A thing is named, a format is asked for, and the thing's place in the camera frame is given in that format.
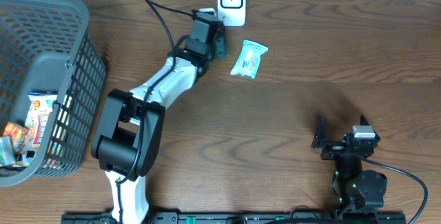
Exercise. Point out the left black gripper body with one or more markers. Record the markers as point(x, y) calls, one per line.
point(220, 48)

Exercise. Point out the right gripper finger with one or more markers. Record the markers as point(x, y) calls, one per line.
point(364, 121)
point(320, 137)

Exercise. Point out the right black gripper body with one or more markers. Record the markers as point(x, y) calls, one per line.
point(334, 149)

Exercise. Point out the light green candy packet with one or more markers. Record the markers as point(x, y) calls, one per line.
point(248, 61)

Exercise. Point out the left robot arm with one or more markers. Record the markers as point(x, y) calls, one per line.
point(128, 136)

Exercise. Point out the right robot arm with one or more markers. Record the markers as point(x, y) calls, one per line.
point(359, 190)

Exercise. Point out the white barcode scanner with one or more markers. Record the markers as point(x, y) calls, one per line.
point(232, 12)

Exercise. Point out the grey plastic mesh basket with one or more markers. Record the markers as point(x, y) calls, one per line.
point(46, 47)

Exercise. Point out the orange small box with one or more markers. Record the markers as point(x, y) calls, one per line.
point(17, 134)

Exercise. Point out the teal silver small box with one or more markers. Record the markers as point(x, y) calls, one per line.
point(7, 152)

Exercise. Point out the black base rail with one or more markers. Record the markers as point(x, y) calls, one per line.
point(299, 216)

